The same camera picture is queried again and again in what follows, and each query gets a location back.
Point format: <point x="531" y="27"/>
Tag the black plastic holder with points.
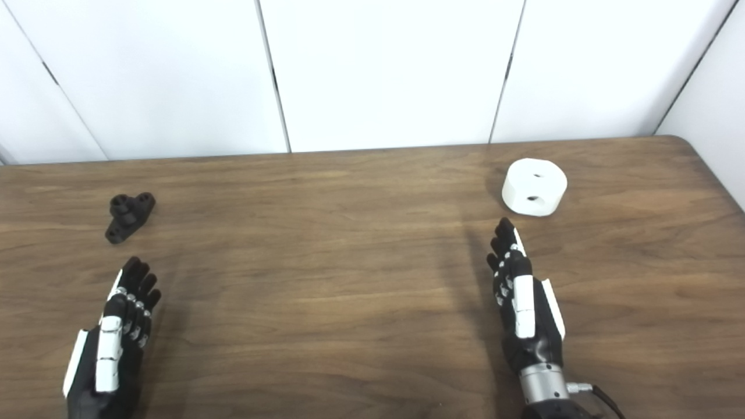
<point x="127" y="218"/>

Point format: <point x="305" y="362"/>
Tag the round white plastic piece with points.
<point x="532" y="183"/>

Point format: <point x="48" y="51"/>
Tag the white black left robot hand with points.
<point x="107" y="355"/>

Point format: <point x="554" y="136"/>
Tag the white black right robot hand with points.
<point x="524" y="308"/>

